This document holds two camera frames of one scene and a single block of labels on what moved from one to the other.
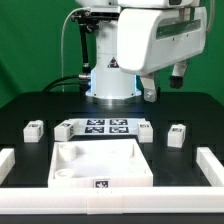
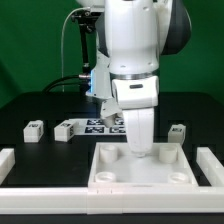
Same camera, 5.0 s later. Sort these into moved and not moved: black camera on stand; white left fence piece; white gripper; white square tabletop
Moved: white gripper; white square tabletop
Not moved: white left fence piece; black camera on stand
